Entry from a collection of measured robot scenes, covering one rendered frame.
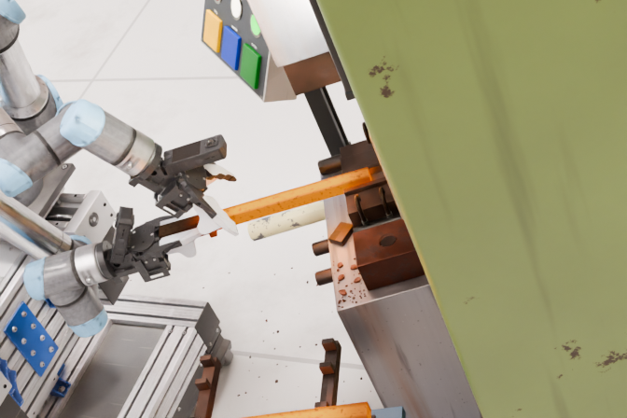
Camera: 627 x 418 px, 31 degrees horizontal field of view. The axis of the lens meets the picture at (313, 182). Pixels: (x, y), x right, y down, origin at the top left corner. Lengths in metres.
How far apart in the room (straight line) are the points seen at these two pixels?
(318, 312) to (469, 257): 1.76
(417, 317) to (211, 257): 1.65
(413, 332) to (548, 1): 0.89
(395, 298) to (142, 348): 1.30
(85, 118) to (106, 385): 1.30
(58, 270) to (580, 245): 1.03
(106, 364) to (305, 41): 1.63
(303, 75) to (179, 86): 2.55
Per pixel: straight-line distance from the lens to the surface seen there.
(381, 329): 2.03
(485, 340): 1.68
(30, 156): 2.04
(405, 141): 1.39
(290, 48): 1.73
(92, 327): 2.28
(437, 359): 2.11
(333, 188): 2.06
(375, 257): 1.95
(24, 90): 2.57
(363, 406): 1.72
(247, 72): 2.44
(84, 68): 4.75
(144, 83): 4.48
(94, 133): 1.95
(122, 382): 3.10
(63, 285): 2.20
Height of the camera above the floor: 2.34
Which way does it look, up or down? 40 degrees down
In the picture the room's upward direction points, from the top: 25 degrees counter-clockwise
